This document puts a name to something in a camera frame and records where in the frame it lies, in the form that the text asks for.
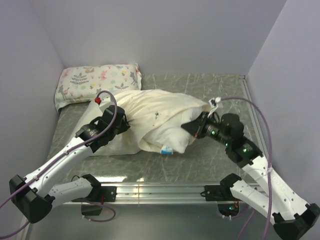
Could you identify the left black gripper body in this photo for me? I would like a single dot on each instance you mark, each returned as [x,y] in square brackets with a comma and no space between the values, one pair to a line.
[123,126]

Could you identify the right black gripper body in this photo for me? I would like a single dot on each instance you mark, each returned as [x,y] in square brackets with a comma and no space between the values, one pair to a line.
[207,126]

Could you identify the white pillow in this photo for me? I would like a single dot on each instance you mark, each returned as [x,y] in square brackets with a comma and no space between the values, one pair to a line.
[170,137]

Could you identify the cream satin pillowcase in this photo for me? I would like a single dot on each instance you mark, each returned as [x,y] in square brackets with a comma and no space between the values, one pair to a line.
[146,110]

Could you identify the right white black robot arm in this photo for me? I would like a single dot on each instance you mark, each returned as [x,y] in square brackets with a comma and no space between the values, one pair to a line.
[290,215]

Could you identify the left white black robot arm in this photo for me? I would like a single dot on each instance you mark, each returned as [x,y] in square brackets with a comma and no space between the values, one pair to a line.
[37,193]

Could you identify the animal print small pillow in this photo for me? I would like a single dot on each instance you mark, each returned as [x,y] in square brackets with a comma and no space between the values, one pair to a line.
[83,83]

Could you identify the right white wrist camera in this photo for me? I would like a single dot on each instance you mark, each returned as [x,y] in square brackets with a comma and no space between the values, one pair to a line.
[214,103]

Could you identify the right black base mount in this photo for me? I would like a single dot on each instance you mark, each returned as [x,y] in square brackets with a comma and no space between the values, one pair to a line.
[228,206]

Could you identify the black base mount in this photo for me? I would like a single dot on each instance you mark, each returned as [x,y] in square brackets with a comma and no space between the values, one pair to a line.
[228,206]
[94,203]

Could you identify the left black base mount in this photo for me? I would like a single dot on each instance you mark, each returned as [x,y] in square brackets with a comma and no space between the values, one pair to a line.
[94,203]

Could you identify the aluminium front rail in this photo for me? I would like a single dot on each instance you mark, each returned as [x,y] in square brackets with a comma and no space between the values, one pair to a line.
[146,193]

